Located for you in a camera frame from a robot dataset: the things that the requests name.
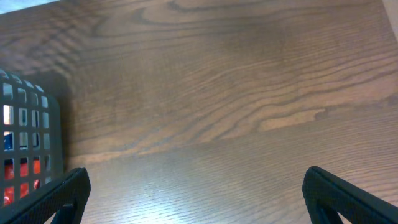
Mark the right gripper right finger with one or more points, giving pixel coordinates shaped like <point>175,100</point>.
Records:
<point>328,198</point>

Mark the Kleenex tissue multipack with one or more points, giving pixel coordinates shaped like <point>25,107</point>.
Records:
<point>8,141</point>

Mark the grey plastic basket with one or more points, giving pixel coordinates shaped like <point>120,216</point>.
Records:
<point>34,118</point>

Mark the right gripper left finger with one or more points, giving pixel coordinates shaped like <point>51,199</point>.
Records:
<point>64,199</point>

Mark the orange spaghetti packet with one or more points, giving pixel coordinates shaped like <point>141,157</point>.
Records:
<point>19,178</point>

